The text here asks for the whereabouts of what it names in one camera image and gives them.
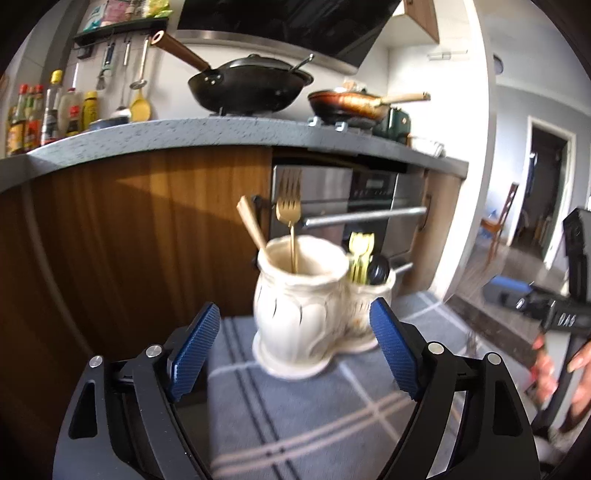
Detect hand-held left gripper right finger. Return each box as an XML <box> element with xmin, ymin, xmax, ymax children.
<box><xmin>369</xmin><ymin>296</ymin><xmax>541</xmax><ymax>480</ymax></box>

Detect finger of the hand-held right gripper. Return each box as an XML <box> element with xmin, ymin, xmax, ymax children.
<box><xmin>482</xmin><ymin>275</ymin><xmax>532</xmax><ymax>309</ymax></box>

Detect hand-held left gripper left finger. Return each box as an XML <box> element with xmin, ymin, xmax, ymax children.
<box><xmin>53</xmin><ymin>302</ymin><xmax>221</xmax><ymax>480</ymax></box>

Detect black spoon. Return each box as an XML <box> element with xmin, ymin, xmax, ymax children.
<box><xmin>367</xmin><ymin>255</ymin><xmax>391</xmax><ymax>284</ymax></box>

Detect cream floral ceramic utensil holder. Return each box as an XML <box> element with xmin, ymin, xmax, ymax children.
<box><xmin>252</xmin><ymin>235</ymin><xmax>398</xmax><ymax>380</ymax></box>

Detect yellow plastic utensil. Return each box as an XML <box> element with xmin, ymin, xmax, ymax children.
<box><xmin>360</xmin><ymin>233</ymin><xmax>376</xmax><ymax>284</ymax></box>
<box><xmin>348</xmin><ymin>233</ymin><xmax>363</xmax><ymax>283</ymax></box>

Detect wooden chopstick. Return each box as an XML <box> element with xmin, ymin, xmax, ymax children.
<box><xmin>242</xmin><ymin>198</ymin><xmax>269</xmax><ymax>254</ymax></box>
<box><xmin>236</xmin><ymin>196</ymin><xmax>266</xmax><ymax>252</ymax></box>

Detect gold fork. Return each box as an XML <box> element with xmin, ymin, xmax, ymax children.
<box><xmin>276</xmin><ymin>168</ymin><xmax>303</xmax><ymax>273</ymax></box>

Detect hanging kitchen utensils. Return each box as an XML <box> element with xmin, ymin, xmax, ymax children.
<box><xmin>129</xmin><ymin>37</ymin><xmax>153</xmax><ymax>121</ymax></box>

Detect person's right hand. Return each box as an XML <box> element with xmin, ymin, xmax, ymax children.
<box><xmin>530</xmin><ymin>335</ymin><xmax>591</xmax><ymax>453</ymax></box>

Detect wooden chair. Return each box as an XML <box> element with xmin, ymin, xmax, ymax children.
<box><xmin>480</xmin><ymin>182</ymin><xmax>520</xmax><ymax>266</ymax></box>

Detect narrow wooden cabinet door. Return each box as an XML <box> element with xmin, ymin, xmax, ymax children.
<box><xmin>399</xmin><ymin>171</ymin><xmax>462</xmax><ymax>296</ymax></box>

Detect grey plaid tablecloth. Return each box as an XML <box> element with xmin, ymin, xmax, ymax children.
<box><xmin>203</xmin><ymin>291</ymin><xmax>536</xmax><ymax>480</ymax></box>

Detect wooden kitchen cabinet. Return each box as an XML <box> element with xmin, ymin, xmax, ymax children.
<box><xmin>0</xmin><ymin>148</ymin><xmax>273</xmax><ymax>462</ymax></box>

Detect stainless steel built-in oven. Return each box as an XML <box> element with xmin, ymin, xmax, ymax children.
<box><xmin>270</xmin><ymin>161</ymin><xmax>428</xmax><ymax>296</ymax></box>

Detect white bowl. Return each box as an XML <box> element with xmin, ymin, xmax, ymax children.
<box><xmin>409</xmin><ymin>135</ymin><xmax>446</xmax><ymax>158</ymax></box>

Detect green air fryer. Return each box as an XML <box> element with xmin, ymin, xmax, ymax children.
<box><xmin>374</xmin><ymin>106</ymin><xmax>411</xmax><ymax>144</ymax></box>

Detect grey speckled countertop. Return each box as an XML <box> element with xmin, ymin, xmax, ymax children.
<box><xmin>0</xmin><ymin>117</ymin><xmax>469</xmax><ymax>195</ymax></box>

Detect brown frying pan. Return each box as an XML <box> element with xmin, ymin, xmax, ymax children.
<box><xmin>307</xmin><ymin>88</ymin><xmax>431</xmax><ymax>123</ymax></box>

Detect metal hanging ladle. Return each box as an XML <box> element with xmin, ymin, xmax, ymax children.
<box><xmin>111</xmin><ymin>39</ymin><xmax>132</xmax><ymax>117</ymax></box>

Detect black wok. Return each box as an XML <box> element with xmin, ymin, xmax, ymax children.
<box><xmin>152</xmin><ymin>30</ymin><xmax>315</xmax><ymax>116</ymax></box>

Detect row of sauce bottles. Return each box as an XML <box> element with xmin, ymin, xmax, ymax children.
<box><xmin>7</xmin><ymin>69</ymin><xmax>100</xmax><ymax>155</ymax></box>

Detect hanging peeler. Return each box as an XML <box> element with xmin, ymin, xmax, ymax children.
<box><xmin>96</xmin><ymin>41</ymin><xmax>115</xmax><ymax>90</ymax></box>

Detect black range hood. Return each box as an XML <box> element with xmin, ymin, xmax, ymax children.
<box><xmin>178</xmin><ymin>0</ymin><xmax>402</xmax><ymax>75</ymax></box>

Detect row of packets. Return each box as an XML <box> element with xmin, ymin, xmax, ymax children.
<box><xmin>83</xmin><ymin>0</ymin><xmax>171</xmax><ymax>28</ymax></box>

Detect wooden wall cabinet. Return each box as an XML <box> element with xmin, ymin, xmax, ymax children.
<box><xmin>404</xmin><ymin>0</ymin><xmax>439</xmax><ymax>42</ymax></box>

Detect black wall shelf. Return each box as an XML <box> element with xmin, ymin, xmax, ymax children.
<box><xmin>74</xmin><ymin>18</ymin><xmax>169</xmax><ymax>47</ymax></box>

